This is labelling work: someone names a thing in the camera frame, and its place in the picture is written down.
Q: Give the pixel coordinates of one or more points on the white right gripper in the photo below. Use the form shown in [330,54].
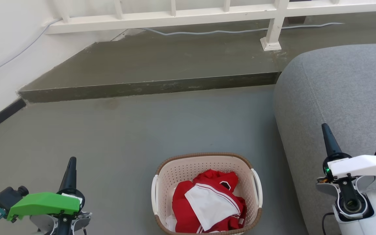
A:
[361,165]

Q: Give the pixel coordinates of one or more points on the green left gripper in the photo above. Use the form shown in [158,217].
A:
[44,203]

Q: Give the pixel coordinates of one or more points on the beige perforated laundry basket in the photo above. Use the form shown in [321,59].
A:
[188,169]

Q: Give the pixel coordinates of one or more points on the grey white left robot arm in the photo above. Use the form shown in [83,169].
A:
[44,223]

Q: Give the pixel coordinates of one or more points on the grey fabric sofa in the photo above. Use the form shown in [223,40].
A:
[338,91]

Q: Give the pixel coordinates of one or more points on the white garment with red stripes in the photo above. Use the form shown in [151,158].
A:
[209,205]

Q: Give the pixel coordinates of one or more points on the grey concrete step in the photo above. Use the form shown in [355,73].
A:
[162,62]

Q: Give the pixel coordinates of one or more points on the white wooden railing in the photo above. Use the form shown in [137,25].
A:
[175,16]

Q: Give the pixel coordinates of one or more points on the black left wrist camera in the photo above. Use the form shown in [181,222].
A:
[7,197]

